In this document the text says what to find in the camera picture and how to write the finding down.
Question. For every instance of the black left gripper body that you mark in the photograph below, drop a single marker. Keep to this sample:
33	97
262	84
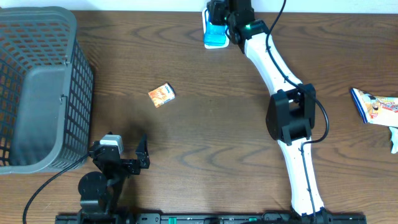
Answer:
128	167

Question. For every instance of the teal mouthwash bottle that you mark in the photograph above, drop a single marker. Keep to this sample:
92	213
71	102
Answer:
215	36

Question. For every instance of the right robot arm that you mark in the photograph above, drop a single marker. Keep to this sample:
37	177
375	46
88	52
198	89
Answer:
290	114

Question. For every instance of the grey plastic shopping basket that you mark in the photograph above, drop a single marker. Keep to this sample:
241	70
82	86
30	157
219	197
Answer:
46	91

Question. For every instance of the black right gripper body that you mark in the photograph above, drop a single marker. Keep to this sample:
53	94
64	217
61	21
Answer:
219	15

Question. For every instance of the light teal pouch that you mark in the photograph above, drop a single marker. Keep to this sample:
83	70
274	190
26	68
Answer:
394	139

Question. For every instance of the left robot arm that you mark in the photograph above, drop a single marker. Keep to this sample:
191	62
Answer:
100	190

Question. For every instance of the white barcode scanner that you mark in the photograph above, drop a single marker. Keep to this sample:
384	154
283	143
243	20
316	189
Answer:
205	18

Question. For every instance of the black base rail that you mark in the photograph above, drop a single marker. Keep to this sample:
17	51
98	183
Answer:
321	217

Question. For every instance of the orange small box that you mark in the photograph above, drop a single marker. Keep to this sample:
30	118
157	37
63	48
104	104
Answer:
162	95

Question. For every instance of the yellow snack bag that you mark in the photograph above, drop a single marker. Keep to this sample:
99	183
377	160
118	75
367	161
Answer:
381	110

